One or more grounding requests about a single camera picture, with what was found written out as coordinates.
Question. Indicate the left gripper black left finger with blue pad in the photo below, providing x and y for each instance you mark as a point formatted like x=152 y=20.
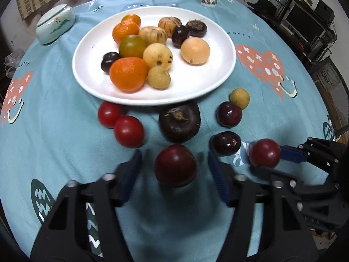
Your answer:
x=82 y=225

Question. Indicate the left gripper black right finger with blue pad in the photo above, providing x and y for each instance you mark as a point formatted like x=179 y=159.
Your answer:
x=267 y=224

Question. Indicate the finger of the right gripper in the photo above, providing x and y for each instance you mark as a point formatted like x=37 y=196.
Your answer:
x=289 y=185
x=323 y=154

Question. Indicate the large red plum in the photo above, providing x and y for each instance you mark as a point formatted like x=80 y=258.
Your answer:
x=175 y=166

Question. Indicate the red tomato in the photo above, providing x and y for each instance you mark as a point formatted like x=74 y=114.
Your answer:
x=109 y=113
x=129 y=131

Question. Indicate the large orange mandarin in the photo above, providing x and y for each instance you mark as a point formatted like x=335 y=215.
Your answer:
x=129 y=74

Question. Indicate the dark water chestnut small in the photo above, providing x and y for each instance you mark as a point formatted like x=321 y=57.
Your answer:
x=197 y=28

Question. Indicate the pale yellow round fruit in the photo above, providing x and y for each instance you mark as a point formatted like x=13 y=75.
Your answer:
x=157 y=54

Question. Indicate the yellow-green orange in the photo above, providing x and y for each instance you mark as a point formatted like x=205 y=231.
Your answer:
x=132 y=46

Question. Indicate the striped pepino melon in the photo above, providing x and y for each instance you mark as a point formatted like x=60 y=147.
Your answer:
x=168 y=24

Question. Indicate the yellow pepino melon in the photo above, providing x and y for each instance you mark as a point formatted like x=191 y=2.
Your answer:
x=152 y=35

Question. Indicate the orange-yellow persimmon fruit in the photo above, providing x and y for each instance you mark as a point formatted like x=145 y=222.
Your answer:
x=124 y=29

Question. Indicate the blue patterned tablecloth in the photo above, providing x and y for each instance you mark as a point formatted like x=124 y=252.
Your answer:
x=50 y=134

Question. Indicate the small yellow-green longan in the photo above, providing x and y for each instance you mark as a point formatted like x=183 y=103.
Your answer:
x=240 y=97

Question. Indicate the dark cherry plum upper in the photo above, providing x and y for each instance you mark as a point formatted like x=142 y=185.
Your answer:
x=228 y=114

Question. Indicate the black shelf with electronics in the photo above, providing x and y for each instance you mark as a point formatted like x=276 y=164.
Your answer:
x=308 y=35

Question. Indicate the dark water chestnut large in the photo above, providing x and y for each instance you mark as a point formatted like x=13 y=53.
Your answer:
x=180 y=122

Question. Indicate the white oval plate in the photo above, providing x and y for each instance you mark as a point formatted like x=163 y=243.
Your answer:
x=177 y=55

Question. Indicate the pale peach round fruit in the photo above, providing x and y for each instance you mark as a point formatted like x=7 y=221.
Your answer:
x=195 y=51

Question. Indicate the crumpled plastic bag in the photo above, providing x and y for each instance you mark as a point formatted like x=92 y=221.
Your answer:
x=12 y=61

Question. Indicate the celadon lidded ceramic jar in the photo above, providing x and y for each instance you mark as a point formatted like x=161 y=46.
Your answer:
x=54 y=23

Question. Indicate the small orange mandarin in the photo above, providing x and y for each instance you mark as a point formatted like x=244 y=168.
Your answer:
x=132 y=18

